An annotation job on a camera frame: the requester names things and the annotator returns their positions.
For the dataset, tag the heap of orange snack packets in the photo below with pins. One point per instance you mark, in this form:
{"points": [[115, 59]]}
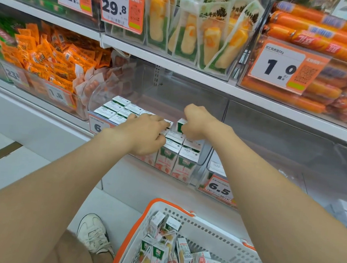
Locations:
{"points": [[51, 58]]}

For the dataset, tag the stack of orange sausages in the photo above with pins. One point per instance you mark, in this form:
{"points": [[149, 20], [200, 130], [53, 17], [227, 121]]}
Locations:
{"points": [[325, 43]]}

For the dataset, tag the person's left forearm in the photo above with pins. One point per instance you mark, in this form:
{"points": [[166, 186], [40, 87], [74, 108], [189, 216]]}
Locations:
{"points": [[30, 201]]}

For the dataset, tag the stack of pink snack packets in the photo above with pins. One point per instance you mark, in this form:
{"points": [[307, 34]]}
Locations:
{"points": [[89, 84]]}

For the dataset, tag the person's left white shoe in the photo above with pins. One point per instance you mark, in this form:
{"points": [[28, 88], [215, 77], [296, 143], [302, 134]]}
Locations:
{"points": [[94, 236]]}

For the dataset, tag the row of yellow food packs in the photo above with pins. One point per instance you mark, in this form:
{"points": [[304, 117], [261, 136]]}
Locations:
{"points": [[211, 38]]}

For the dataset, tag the pile of small juice cartons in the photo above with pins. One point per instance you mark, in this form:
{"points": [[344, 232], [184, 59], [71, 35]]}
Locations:
{"points": [[178, 260]]}

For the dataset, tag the person's right hand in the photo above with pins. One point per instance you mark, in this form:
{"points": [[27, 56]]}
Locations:
{"points": [[205, 124]]}

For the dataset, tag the person's right forearm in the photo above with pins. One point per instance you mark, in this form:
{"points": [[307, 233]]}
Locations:
{"points": [[291, 216]]}

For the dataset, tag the person's left hand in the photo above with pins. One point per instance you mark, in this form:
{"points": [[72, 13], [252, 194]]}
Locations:
{"points": [[142, 136]]}

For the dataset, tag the person's left leg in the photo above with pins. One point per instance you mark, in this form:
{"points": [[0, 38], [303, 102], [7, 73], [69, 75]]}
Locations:
{"points": [[67, 254]]}

